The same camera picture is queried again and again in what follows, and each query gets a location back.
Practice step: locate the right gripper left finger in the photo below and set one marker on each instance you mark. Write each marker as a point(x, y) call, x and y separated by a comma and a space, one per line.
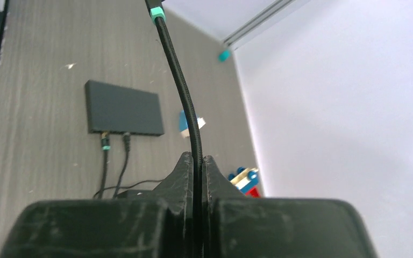
point(157, 223)

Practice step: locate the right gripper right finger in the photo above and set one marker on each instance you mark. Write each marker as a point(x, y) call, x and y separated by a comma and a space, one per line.
point(239, 226)

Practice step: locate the blue white toy brick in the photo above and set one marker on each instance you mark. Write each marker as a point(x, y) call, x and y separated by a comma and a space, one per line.
point(183, 124)

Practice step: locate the black power adapter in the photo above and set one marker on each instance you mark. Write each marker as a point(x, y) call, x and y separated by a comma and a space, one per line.
point(134, 194)

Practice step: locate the red blue toy vehicle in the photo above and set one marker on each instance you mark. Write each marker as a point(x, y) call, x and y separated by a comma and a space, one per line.
point(246, 181)

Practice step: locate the teal block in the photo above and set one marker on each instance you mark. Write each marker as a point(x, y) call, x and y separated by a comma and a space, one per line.
point(224, 55)

